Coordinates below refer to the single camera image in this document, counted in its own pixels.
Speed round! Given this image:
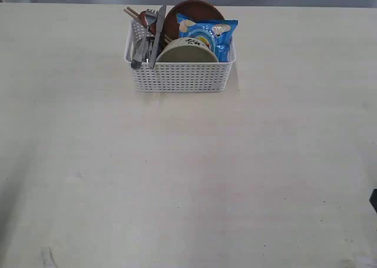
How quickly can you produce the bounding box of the silver fork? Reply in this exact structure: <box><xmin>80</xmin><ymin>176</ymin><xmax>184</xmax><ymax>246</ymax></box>
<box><xmin>144</xmin><ymin>9</ymin><xmax>157</xmax><ymax>62</ymax></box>

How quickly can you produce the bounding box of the grey-green ceramic bowl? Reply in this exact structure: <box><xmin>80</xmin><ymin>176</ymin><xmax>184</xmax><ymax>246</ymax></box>
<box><xmin>156</xmin><ymin>38</ymin><xmax>218</xmax><ymax>62</ymax></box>

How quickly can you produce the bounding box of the brown wooden spoon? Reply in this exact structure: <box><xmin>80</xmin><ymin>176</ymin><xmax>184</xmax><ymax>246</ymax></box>
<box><xmin>139</xmin><ymin>9</ymin><xmax>157</xmax><ymax>35</ymax></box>

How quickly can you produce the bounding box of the silver table knife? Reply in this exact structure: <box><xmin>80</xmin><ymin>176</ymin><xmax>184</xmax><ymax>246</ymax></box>
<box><xmin>148</xmin><ymin>5</ymin><xmax>167</xmax><ymax>69</ymax></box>

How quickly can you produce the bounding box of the brown round wooden plate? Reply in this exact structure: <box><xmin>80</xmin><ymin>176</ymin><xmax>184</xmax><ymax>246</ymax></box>
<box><xmin>163</xmin><ymin>0</ymin><xmax>224</xmax><ymax>40</ymax></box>

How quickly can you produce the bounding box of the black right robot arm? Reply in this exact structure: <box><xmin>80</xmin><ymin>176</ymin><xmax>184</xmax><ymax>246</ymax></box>
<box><xmin>369</xmin><ymin>188</ymin><xmax>377</xmax><ymax>212</ymax></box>

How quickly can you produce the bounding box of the white perforated plastic basket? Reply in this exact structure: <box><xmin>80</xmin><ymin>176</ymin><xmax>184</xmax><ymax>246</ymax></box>
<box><xmin>124</xmin><ymin>21</ymin><xmax>236</xmax><ymax>92</ymax></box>

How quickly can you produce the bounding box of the silver metal spoon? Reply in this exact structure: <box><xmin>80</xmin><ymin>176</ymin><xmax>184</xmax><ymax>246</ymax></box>
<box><xmin>130</xmin><ymin>37</ymin><xmax>147</xmax><ymax>70</ymax></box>

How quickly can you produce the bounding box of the blue chips bag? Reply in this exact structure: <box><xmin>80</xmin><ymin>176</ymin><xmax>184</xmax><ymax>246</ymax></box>
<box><xmin>176</xmin><ymin>14</ymin><xmax>238</xmax><ymax>62</ymax></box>

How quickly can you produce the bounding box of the wooden chopstick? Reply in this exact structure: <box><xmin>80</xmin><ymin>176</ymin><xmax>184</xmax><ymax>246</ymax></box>
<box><xmin>127</xmin><ymin>6</ymin><xmax>140</xmax><ymax>18</ymax></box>
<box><xmin>123</xmin><ymin>8</ymin><xmax>138</xmax><ymax>21</ymax></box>

